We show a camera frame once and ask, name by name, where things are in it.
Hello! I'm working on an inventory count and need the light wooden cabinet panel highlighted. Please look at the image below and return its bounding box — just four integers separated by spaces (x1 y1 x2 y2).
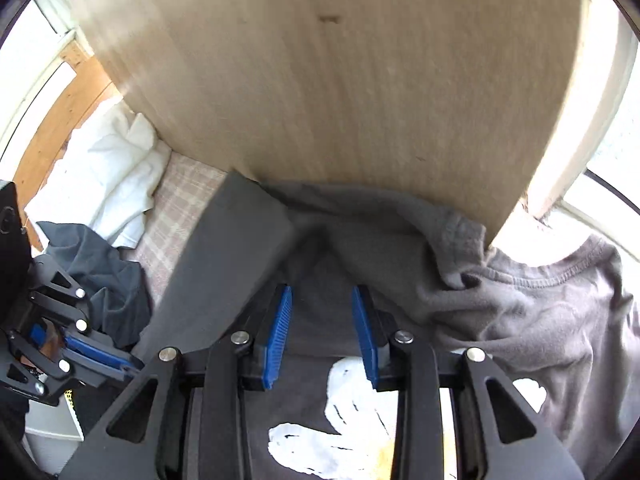
70 0 640 256

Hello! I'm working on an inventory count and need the orange-brown wooden board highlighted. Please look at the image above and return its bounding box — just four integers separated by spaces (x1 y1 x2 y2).
14 42 123 251

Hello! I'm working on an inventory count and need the white cloth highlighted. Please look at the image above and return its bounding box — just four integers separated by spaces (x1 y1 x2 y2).
27 105 173 251

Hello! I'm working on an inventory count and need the large window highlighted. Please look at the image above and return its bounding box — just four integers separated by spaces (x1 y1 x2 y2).
555 85 640 241

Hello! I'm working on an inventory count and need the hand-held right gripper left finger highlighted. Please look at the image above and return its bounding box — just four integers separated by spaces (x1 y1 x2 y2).
59 284 293 480

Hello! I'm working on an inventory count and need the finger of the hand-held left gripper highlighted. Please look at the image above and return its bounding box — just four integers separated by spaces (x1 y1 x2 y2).
27 254 137 367
0 330 146 407

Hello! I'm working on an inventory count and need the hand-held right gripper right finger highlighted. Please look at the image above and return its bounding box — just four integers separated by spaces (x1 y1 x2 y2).
351 285 586 480

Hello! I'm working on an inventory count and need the grey flower print t-shirt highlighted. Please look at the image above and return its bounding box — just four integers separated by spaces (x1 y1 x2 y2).
135 170 640 480

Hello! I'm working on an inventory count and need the blue-grey garment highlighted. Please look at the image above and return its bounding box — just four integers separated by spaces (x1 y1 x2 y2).
37 221 153 351

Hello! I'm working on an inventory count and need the pink plaid bedspread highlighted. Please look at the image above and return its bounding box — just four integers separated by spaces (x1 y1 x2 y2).
120 152 228 311

